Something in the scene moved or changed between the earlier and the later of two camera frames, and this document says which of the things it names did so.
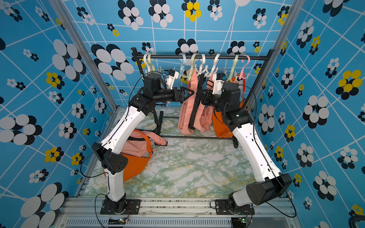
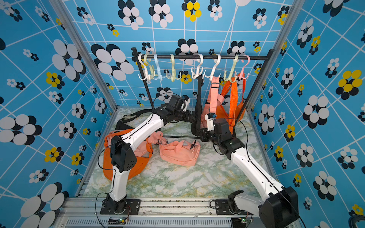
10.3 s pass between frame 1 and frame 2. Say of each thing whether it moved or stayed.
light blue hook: moved
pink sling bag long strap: moved
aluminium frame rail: stayed
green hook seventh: stayed
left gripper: moved
